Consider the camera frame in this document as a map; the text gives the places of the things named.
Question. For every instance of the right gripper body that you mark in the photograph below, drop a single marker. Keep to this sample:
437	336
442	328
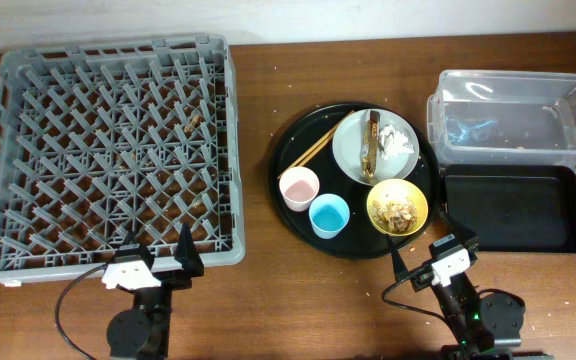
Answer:
473	257

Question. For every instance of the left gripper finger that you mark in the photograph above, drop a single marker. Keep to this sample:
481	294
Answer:
132	250
187	255

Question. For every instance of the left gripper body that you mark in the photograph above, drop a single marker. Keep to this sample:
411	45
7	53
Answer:
161	296

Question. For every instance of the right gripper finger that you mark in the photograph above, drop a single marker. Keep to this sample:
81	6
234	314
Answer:
465	236
399	268

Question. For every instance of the food scraps pile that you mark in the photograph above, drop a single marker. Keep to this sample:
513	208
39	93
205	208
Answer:
394	216

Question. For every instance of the yellow bowl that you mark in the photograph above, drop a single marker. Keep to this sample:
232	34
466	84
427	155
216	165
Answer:
395	189

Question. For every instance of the blue cup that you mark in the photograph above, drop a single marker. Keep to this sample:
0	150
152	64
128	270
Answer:
328	215

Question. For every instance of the white tissue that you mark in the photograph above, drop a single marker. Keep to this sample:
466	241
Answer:
393	143

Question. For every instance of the gold snack wrapper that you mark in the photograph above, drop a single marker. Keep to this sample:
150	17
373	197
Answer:
370	146

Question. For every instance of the pink cup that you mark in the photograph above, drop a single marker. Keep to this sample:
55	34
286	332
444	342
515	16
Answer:
298	187

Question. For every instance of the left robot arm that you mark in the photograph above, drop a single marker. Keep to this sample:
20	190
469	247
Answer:
142	331

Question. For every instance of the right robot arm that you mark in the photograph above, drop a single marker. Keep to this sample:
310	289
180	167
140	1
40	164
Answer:
485	323

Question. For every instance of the grey dishwasher rack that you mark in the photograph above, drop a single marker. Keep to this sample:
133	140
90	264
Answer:
106	140

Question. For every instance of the black rectangular bin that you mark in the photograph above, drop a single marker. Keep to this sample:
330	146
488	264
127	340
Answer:
513	208

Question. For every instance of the round black tray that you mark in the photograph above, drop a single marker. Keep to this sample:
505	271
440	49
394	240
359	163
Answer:
358	239

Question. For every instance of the clear plastic bin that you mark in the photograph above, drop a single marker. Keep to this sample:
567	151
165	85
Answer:
494	117

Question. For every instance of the grey round plate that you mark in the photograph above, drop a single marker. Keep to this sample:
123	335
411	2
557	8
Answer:
347	144

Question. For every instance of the upper wooden chopstick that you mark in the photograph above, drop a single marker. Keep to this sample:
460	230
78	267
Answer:
318	142

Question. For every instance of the wooden chopstick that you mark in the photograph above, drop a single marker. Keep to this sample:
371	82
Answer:
318	142
313	152

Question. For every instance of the lower wooden chopstick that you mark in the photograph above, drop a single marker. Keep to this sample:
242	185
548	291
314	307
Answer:
313	152

